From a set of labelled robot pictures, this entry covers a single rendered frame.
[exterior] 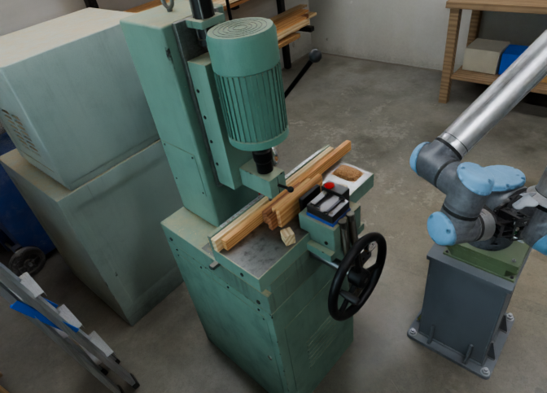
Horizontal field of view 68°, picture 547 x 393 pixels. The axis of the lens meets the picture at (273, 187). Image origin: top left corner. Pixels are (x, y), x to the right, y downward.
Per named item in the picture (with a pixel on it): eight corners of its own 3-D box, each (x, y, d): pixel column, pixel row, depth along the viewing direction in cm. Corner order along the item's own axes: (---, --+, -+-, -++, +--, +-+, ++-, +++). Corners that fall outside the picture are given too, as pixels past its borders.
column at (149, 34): (218, 230, 147) (159, 28, 103) (182, 207, 160) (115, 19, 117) (261, 198, 159) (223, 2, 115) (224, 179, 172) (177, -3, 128)
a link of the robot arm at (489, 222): (454, 232, 117) (463, 202, 113) (466, 230, 119) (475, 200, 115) (479, 247, 109) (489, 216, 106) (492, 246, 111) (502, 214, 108)
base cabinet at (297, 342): (294, 417, 169) (271, 317, 126) (206, 339, 204) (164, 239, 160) (355, 340, 193) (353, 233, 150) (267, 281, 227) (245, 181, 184)
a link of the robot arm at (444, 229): (456, 223, 100) (441, 255, 105) (492, 219, 105) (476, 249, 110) (431, 203, 108) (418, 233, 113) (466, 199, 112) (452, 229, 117)
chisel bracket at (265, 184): (273, 203, 126) (269, 181, 121) (242, 188, 135) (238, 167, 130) (288, 190, 130) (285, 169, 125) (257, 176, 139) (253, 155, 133)
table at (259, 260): (285, 311, 112) (282, 297, 108) (214, 261, 130) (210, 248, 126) (397, 194, 144) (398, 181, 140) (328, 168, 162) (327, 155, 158)
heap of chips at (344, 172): (353, 183, 143) (353, 178, 141) (330, 173, 149) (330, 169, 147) (365, 172, 146) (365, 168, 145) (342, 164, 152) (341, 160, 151)
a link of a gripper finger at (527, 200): (550, 199, 115) (526, 219, 114) (531, 191, 120) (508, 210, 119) (549, 192, 114) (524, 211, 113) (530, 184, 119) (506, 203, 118)
